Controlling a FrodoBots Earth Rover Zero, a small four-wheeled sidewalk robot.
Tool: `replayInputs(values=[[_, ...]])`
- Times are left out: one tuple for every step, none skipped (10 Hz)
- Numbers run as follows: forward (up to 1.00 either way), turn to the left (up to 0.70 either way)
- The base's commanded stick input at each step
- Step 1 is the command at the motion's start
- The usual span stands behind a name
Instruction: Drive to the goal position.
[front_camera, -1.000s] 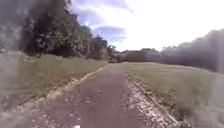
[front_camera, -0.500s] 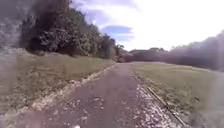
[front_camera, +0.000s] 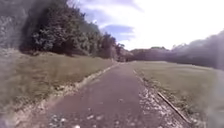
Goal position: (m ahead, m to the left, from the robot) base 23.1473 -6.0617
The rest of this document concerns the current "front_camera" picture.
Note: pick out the robot's own part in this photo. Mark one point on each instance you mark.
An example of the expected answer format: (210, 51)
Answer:
(77, 126)

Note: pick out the grass field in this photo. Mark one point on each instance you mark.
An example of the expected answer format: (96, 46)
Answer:
(181, 78)

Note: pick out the grass slope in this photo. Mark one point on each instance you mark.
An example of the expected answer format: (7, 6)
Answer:
(36, 75)

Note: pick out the wood of trees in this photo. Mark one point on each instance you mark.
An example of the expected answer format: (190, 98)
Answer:
(63, 31)

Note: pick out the distant tree line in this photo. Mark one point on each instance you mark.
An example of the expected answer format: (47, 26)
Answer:
(186, 53)

